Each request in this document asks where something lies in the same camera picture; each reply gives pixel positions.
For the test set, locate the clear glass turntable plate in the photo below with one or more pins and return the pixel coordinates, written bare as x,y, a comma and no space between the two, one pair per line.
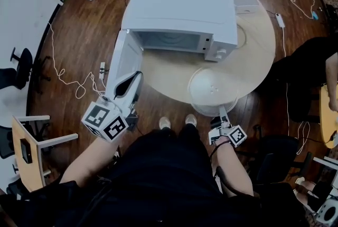
211,88

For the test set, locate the white microwave oven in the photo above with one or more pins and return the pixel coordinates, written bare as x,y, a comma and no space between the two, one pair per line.
179,4

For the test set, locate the black mesh chair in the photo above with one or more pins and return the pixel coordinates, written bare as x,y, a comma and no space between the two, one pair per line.
5,142

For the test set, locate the black box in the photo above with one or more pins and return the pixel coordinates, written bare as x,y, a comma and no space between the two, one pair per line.
26,150

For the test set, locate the yellow round table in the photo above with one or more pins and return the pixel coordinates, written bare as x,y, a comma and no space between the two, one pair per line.
327,120

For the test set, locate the small blue object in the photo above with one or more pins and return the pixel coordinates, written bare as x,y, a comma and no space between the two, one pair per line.
314,15

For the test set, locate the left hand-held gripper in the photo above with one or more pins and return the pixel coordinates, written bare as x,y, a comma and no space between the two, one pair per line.
101,121

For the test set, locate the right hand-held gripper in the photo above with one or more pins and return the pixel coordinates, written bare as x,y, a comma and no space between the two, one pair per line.
236,136

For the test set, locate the white desk frame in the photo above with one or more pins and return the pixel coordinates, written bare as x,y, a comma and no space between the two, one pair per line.
326,160

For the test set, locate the person's right forearm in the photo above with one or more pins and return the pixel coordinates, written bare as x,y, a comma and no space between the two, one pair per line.
233,170

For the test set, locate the black armrest chair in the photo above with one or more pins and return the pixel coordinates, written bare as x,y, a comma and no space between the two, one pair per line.
280,154

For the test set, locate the white round-faced device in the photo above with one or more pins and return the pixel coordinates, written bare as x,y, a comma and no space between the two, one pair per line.
328,211

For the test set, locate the person's black clothing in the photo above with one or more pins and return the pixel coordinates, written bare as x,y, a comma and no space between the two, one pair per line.
158,181

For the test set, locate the black office chair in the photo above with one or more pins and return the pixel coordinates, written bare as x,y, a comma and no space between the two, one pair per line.
22,67

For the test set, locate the person's white shoe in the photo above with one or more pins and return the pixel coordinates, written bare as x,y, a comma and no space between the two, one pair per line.
165,123
191,120

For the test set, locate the person's left forearm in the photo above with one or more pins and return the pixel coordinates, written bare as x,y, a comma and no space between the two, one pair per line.
87,160

